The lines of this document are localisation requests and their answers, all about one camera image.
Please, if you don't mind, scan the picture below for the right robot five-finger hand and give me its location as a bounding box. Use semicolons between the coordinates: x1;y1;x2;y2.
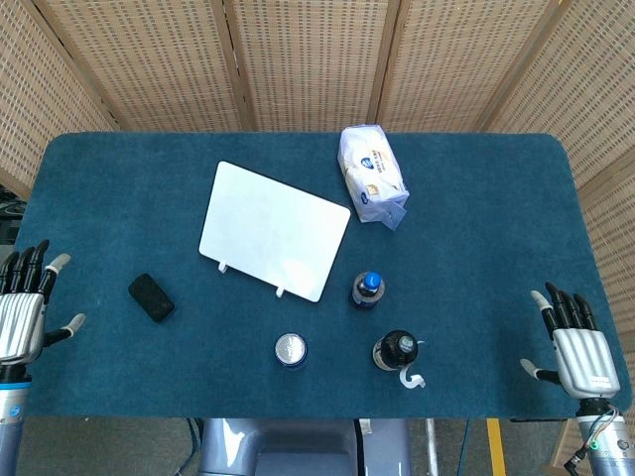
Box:
519;282;622;401

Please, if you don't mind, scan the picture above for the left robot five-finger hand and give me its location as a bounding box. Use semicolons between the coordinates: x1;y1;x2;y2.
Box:
0;239;86;368

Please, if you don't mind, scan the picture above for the black rectangular sponge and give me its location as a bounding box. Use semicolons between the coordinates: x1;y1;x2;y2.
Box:
127;272;176;324

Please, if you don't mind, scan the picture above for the white whiteboard with stand feet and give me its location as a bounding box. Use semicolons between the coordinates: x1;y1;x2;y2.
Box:
197;160;352;304

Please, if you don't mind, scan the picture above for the blue table cloth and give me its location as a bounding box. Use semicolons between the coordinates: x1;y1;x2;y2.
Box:
0;131;629;422

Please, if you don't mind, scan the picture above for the white pole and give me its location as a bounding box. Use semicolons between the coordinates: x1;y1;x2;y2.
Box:
425;418;441;476

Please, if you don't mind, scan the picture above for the white peeled label strip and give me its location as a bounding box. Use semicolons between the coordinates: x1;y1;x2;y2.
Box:
398;339;427;390

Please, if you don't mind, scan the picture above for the dark tea bottle black cap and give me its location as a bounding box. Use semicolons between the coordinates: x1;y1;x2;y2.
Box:
372;329;420;373

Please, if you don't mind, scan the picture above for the cola bottle with blue cap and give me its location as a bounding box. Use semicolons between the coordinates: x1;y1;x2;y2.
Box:
351;271;386;311

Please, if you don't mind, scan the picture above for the blue soda can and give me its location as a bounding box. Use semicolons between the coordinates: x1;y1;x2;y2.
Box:
274;332;310;371

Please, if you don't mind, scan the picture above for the white snack bag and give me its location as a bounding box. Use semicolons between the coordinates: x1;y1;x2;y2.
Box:
337;124;411;232

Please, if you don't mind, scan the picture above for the grey robot torso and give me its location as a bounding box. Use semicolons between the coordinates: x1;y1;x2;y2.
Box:
197;417;413;476

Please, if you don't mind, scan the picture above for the woven rattan folding screen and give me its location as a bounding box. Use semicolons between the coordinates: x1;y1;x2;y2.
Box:
0;0;635;472

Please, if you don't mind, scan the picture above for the black plug cable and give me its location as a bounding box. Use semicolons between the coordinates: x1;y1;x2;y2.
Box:
564;443;599;471

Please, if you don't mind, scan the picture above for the blue cable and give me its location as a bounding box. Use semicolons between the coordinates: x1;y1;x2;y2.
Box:
178;418;205;476

